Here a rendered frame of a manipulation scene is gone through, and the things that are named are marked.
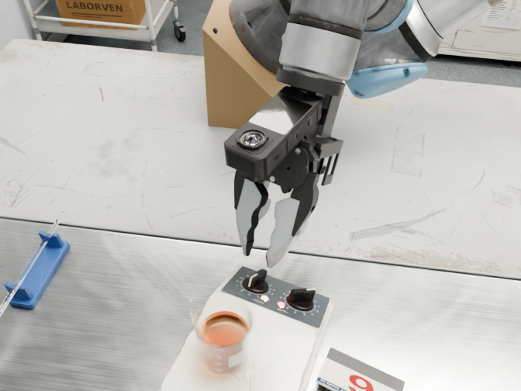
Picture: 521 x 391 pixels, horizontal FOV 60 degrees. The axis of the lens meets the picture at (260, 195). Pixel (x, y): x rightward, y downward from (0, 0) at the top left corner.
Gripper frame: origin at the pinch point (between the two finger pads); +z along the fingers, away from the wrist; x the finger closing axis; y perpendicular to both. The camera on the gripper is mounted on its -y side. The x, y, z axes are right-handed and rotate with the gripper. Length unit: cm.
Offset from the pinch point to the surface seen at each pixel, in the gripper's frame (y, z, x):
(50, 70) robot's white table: 17, -7, 63
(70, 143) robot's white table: 7.5, 1.3, 42.9
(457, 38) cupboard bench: 248, -48, 33
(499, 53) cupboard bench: 263, -45, 10
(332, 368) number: 1.9, 9.8, -11.8
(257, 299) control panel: -0.7, 4.9, -1.9
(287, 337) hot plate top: -4.5, 4.6, -7.8
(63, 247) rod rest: -5.4, 9.7, 25.6
